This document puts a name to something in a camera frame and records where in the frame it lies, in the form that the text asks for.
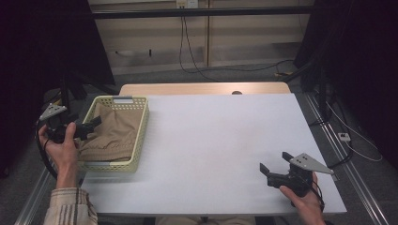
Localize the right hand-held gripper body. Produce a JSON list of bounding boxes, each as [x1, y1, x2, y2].
[[267, 152, 335, 199]]

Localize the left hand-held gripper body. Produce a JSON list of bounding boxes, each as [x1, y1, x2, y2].
[[38, 103, 92, 144]]

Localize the khaki pants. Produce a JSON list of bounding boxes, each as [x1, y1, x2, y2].
[[78, 102, 145, 163]]

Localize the pale green plastic basket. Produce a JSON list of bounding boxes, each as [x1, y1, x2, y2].
[[77, 95, 150, 173]]

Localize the person's left hand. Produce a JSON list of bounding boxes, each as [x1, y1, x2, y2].
[[38, 121, 81, 189]]

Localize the person's right hand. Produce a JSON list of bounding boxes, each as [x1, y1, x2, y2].
[[279, 172, 327, 225]]

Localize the black tripod stand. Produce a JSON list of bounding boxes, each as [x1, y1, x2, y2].
[[58, 70, 120, 109]]

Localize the dark curtain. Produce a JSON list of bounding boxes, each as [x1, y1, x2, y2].
[[0, 0, 116, 179], [293, 0, 398, 172]]

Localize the wooden table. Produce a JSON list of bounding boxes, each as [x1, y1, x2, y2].
[[119, 82, 292, 97]]

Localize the black horizontal metal bar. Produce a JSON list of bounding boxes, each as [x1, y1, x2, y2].
[[91, 6, 315, 21]]

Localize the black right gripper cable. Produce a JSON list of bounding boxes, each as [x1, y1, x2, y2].
[[309, 179, 326, 212]]

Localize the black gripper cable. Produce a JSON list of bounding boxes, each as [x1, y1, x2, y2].
[[309, 179, 326, 212], [35, 120, 59, 182]]

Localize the aluminium floor rail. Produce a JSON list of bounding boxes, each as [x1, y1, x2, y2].
[[13, 168, 60, 225], [303, 92, 391, 225]]

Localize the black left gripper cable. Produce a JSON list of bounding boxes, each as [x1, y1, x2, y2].
[[35, 120, 59, 182]]

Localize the white floor cable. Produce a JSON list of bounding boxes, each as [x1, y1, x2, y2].
[[325, 100, 384, 163]]

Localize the black hanging cable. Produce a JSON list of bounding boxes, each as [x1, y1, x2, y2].
[[178, 15, 221, 83], [182, 15, 295, 75]]

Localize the white wall socket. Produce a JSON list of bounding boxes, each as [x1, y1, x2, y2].
[[176, 0, 199, 9]]

